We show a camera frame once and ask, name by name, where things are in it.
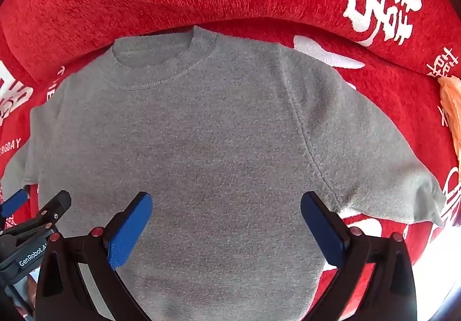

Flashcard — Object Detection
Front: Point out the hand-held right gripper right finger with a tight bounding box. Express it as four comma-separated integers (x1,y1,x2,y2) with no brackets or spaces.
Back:
301,191,418,321

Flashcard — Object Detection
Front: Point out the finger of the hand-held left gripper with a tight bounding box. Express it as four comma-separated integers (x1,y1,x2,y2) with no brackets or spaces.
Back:
0,190,72,253
0,189,30,226

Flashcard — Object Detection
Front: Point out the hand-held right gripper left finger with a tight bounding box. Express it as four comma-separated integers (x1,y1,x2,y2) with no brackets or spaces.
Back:
36,191,154,321

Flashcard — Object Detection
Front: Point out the grey sweater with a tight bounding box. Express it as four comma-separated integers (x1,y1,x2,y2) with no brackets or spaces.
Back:
0,26,447,321

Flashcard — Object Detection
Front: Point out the orange cloth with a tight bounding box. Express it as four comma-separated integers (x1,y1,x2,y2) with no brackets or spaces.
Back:
437,75,461,167

